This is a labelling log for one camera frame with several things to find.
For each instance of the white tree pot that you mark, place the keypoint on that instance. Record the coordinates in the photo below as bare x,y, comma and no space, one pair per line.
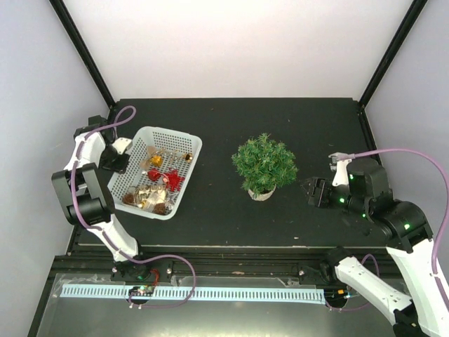
261,196

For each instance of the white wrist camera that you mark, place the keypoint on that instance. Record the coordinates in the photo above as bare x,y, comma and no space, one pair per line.
338,163
122,145

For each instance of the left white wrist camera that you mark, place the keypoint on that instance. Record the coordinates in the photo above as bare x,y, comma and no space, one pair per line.
122,145

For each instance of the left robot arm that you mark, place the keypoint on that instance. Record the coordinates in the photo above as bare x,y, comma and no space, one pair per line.
84,196

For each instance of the silver bead sprig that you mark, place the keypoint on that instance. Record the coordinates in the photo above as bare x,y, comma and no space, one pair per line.
171,155

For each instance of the white slotted cable duct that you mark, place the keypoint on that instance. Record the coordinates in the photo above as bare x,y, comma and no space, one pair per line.
200,293

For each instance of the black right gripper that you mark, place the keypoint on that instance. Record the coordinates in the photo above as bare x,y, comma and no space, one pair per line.
318,187

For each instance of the brown pine cone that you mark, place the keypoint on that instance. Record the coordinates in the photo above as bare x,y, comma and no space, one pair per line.
128,199
159,209

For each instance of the gold bell ornament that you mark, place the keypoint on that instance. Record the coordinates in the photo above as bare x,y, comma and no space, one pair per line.
188,157

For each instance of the gold gift box ornament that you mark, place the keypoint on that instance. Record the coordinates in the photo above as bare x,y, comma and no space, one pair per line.
156,160

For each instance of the red gift box ornament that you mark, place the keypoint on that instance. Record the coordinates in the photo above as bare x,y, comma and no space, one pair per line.
153,174

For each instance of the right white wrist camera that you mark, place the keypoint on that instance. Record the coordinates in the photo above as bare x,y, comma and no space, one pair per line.
338,163

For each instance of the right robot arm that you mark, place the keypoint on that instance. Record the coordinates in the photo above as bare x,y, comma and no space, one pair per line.
360,187

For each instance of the white perforated plastic basket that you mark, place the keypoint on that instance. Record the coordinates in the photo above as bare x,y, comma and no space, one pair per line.
127,182

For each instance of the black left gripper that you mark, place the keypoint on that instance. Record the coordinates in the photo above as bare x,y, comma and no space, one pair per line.
120,167

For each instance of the red star ornament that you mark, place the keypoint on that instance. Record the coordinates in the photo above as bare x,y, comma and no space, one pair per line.
174,180

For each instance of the burlap bow ornament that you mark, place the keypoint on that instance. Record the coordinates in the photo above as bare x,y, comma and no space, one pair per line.
145,164

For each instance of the small green christmas tree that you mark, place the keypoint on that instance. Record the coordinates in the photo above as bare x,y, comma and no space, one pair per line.
264,163

